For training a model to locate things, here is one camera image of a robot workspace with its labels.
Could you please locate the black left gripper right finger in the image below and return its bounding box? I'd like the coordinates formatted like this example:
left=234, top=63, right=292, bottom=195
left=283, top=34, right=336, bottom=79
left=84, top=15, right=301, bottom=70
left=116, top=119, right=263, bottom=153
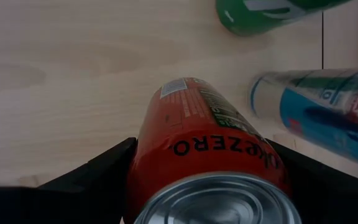
left=267, top=139, right=358, bottom=224

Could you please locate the red Coke Zero can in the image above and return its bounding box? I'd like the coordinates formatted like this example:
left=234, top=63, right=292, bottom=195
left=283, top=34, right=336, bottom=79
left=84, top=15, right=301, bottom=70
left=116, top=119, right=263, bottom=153
left=124, top=77, right=303, bottom=224

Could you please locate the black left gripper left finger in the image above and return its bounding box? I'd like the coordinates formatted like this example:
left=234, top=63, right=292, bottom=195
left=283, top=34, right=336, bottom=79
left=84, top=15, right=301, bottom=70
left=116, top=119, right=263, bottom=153
left=0, top=137, right=138, bottom=224

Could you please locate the tall silver blue beverage can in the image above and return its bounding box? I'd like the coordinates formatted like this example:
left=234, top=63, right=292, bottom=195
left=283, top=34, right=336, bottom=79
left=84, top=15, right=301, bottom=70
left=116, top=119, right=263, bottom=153
left=247, top=67, right=358, bottom=171

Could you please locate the green Sprite can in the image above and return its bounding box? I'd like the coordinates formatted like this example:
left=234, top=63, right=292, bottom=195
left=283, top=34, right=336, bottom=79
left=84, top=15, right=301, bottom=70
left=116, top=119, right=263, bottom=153
left=215, top=0, right=352, bottom=37

